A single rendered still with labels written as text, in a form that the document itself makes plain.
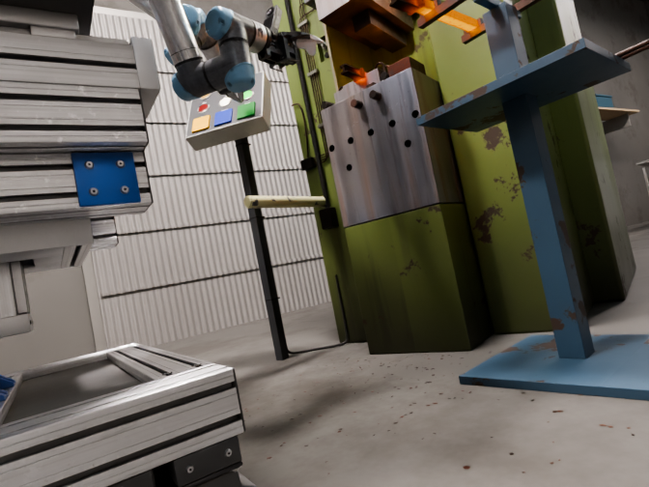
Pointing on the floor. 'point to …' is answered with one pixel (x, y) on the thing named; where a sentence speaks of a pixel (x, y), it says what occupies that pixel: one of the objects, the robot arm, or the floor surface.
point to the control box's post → (263, 252)
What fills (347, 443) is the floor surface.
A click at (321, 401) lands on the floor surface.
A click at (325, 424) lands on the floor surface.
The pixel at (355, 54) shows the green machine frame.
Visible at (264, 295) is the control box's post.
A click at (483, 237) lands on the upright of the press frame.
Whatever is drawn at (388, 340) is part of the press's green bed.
